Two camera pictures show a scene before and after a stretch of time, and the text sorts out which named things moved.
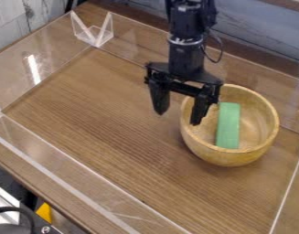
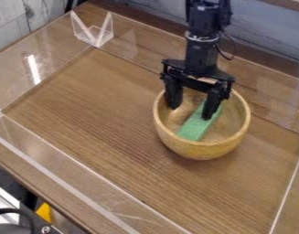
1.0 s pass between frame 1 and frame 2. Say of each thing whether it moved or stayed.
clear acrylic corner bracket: stayed
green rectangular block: moved
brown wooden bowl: moved
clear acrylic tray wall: stayed
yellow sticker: stayed
